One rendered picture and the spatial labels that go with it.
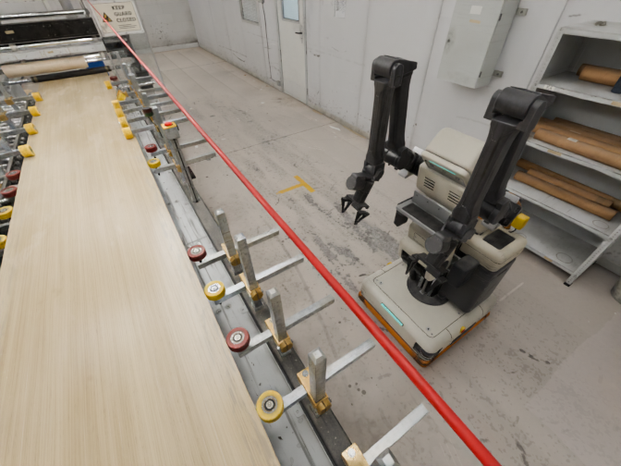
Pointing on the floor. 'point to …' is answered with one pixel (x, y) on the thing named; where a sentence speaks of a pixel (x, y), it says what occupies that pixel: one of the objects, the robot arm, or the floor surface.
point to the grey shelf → (552, 213)
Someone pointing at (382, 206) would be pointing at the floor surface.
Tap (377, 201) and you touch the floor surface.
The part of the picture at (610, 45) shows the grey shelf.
